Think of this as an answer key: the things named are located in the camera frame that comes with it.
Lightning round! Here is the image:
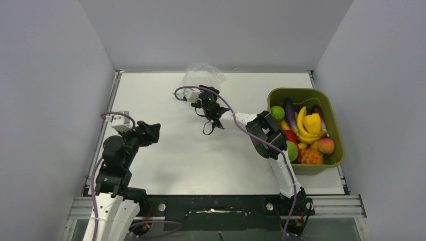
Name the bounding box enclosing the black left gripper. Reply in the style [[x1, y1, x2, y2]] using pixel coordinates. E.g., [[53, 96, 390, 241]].
[[118, 120, 160, 168]]

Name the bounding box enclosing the clear zip top bag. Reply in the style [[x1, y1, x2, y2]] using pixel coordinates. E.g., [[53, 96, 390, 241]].
[[174, 63, 226, 101]]

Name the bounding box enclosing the green custard apple toy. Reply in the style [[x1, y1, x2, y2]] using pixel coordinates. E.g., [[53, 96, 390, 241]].
[[270, 106, 285, 121]]

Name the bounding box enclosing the dark purple eggplant toy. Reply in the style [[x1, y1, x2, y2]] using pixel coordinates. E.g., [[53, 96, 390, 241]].
[[283, 98, 299, 137]]

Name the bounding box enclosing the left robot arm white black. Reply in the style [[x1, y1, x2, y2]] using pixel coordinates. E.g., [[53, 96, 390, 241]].
[[83, 121, 161, 240]]

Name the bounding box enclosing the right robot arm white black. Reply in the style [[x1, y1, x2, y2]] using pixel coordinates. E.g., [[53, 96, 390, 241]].
[[183, 85, 314, 217]]

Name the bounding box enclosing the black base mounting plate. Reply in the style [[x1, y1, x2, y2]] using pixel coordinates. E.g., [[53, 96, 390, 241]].
[[130, 194, 315, 236]]

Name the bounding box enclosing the yellow banana bunch toy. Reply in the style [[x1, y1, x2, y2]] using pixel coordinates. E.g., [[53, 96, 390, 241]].
[[296, 106, 328, 145]]

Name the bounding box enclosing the yellow bell pepper toy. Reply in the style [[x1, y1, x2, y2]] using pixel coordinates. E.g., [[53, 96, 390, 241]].
[[302, 113, 322, 135]]

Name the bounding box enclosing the orange spiky fruit toy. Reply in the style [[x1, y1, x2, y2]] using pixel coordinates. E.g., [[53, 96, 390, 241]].
[[301, 148, 324, 165]]

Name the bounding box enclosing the olive green plastic tub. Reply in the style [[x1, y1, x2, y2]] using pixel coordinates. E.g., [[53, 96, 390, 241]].
[[267, 88, 345, 175]]

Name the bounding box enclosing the peach toy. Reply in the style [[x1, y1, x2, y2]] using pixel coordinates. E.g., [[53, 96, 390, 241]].
[[318, 138, 335, 155]]

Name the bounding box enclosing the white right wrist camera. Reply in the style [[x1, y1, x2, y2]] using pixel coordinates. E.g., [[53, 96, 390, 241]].
[[183, 88, 201, 103]]

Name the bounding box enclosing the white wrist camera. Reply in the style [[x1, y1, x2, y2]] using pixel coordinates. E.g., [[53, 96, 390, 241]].
[[183, 88, 201, 103], [111, 110, 133, 133]]

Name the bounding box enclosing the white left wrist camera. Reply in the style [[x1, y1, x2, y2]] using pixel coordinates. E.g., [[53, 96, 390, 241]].
[[111, 110, 133, 133]]

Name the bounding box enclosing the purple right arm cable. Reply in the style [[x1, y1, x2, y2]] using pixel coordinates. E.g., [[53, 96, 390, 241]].
[[174, 85, 297, 241]]

